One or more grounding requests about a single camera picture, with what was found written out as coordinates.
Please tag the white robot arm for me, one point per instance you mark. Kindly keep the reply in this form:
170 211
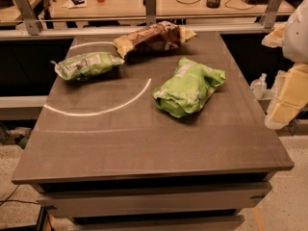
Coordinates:
292 37

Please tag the wooden background desk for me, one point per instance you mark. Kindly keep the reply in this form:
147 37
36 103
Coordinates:
135 9

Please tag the brown yellow chip bag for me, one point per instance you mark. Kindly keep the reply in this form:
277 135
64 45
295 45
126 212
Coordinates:
159 37

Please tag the black mesh pen holder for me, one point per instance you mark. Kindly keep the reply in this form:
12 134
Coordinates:
213 4

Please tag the green rice chip bag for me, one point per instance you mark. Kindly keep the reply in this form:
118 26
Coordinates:
190 87

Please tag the table drawer front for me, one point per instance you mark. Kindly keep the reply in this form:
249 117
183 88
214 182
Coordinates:
154 200

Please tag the clear sanitizer bottle left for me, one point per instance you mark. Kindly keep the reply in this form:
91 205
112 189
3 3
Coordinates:
259 86

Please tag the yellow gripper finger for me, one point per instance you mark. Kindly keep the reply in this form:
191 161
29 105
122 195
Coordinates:
291 95
275 38

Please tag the green white snack bag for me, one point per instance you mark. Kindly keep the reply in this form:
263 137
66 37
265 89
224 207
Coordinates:
85 66

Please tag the metal railing frame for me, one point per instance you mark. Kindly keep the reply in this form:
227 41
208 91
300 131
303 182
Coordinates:
27 19

